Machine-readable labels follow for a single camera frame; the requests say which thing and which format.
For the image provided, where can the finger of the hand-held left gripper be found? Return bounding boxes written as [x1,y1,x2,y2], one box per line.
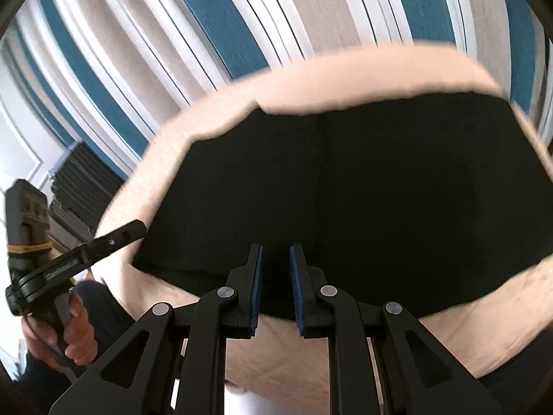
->
[17,220,148,297]

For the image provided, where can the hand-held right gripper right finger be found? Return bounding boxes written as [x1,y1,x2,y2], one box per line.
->
[289,244,504,415]

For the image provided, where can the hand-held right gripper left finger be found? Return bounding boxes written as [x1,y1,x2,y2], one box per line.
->
[49,244,264,415]

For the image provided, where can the black pants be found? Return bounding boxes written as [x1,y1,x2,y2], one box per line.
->
[132,93,553,321]

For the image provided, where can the person's left forearm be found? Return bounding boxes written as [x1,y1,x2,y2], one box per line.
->
[17,350,83,386]

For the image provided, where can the person's left hand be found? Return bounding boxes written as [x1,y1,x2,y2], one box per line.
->
[21,292,96,368]

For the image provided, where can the black ribbed suitcase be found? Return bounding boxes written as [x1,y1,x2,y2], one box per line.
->
[48,142,128,243]

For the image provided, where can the peach quilted blanket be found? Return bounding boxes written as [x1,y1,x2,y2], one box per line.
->
[93,41,553,394]

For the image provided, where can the blue grey striped curtain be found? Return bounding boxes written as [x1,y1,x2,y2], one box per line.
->
[13,0,553,174]

